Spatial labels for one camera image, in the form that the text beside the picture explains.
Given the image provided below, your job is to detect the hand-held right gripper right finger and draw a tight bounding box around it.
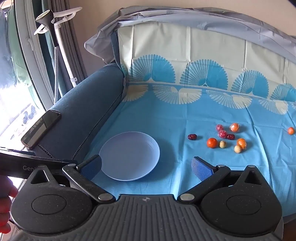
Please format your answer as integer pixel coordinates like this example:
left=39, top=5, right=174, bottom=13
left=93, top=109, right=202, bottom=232
left=178, top=156, right=266, bottom=204

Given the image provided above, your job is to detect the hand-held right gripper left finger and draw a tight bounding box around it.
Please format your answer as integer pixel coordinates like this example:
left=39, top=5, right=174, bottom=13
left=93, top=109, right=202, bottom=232
left=27, top=155, right=116, bottom=205

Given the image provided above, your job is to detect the pale blue plate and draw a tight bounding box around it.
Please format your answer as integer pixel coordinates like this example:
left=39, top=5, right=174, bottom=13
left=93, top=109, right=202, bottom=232
left=99, top=131, right=160, bottom=181

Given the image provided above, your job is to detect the person's left hand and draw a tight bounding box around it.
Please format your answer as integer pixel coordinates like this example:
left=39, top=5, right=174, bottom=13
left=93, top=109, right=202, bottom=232
left=0, top=176, right=19, bottom=235

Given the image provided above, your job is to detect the black smartphone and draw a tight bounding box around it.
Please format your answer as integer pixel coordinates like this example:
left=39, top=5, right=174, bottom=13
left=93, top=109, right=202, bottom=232
left=21, top=110, right=62, bottom=149

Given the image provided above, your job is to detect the blue fan-printed cloth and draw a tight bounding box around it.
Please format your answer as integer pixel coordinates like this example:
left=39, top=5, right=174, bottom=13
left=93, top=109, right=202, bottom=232
left=84, top=24, right=296, bottom=223

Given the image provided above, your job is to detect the green hanging garment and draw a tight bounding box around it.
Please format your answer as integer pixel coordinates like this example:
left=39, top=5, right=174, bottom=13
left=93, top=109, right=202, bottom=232
left=7, top=7, right=31, bottom=84

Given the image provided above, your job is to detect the grey curtain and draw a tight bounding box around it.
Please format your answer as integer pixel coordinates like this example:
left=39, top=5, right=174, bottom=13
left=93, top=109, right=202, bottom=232
left=42, top=0, right=89, bottom=98

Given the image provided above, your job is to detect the grey sheet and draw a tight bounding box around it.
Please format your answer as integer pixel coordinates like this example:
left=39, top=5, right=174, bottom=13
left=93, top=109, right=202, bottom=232
left=84, top=6, right=296, bottom=67

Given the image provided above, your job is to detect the white window frame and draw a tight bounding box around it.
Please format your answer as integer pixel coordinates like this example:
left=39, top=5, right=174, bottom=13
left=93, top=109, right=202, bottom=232
left=14, top=0, right=56, bottom=112

